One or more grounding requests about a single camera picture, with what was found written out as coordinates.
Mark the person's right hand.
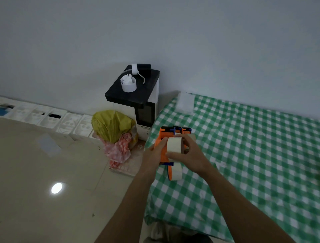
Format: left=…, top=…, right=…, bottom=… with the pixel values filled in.
left=166, top=133, right=214, bottom=180

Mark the person's left hand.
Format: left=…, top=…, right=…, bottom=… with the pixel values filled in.
left=140, top=136, right=169, bottom=180

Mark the beige tape roll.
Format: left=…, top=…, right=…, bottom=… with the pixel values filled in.
left=172, top=163, right=183, bottom=181

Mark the person's right forearm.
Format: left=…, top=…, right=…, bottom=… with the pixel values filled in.
left=201, top=165, right=297, bottom=243

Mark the person's left forearm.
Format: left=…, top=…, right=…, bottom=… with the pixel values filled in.
left=95, top=170, right=157, bottom=243

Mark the pink plastic bag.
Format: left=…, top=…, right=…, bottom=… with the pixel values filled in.
left=99, top=133, right=133, bottom=168

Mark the green checkered tablecloth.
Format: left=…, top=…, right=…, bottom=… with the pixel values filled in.
left=144, top=93, right=320, bottom=243

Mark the yellow plastic bag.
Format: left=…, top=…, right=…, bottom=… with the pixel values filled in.
left=91, top=109, right=137, bottom=144

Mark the white foam pad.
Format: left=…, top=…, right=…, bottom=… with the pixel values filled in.
left=175, top=91, right=196, bottom=115

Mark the white cabinet with black top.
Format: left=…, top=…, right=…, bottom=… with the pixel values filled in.
left=104, top=64, right=160, bottom=142

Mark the row of white boxes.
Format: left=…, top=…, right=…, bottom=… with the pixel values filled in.
left=0, top=96, right=97, bottom=141

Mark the black label printer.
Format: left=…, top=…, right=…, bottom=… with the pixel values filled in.
left=131, top=63, right=152, bottom=85

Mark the blue object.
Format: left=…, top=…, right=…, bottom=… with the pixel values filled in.
left=0, top=105, right=14, bottom=117

